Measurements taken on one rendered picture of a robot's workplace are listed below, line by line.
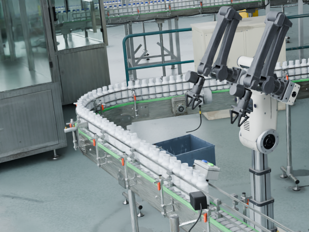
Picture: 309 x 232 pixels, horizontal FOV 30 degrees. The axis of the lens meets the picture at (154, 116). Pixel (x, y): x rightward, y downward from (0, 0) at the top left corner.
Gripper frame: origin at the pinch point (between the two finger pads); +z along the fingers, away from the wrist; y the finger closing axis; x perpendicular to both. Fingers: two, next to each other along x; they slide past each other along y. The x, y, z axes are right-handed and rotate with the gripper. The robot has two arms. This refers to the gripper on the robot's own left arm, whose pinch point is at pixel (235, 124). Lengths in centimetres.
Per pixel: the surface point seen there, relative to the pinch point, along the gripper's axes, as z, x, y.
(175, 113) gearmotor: 18, 68, -153
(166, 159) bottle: 29.7, -30.7, -8.1
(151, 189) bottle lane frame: 51, -24, -21
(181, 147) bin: 34, 33, -83
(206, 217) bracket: 41, -38, 46
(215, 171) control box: 26.7, -12.0, 11.4
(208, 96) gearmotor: -5, 87, -142
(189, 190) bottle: 38, -29, 17
